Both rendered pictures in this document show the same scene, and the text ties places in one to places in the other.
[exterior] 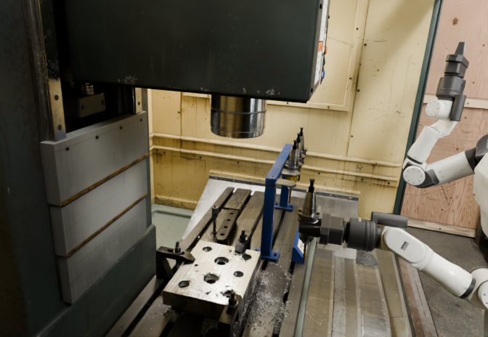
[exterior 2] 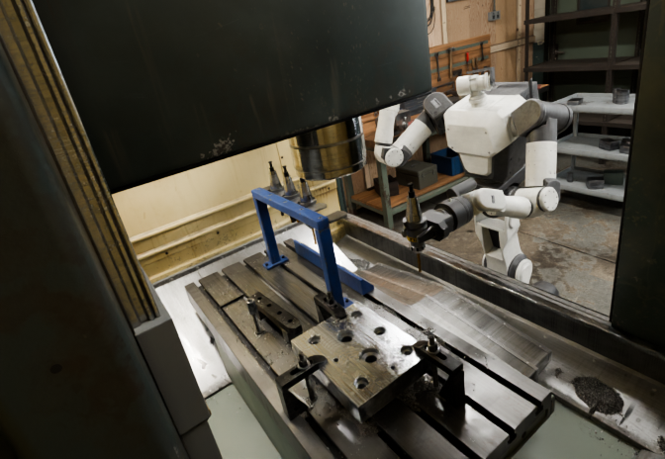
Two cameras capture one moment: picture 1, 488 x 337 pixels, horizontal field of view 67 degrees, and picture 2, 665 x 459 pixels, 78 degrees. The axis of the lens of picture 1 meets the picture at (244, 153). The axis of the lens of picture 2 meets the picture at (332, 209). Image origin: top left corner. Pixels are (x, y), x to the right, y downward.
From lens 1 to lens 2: 0.77 m
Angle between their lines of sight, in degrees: 42
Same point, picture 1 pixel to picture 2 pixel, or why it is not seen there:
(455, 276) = (522, 202)
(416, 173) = (396, 153)
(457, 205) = not seen: hidden behind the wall
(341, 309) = (418, 305)
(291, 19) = not seen: outside the picture
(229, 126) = (351, 157)
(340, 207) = (304, 234)
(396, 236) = (485, 195)
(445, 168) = (413, 138)
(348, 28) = not seen: hidden behind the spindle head
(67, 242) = not seen: outside the picture
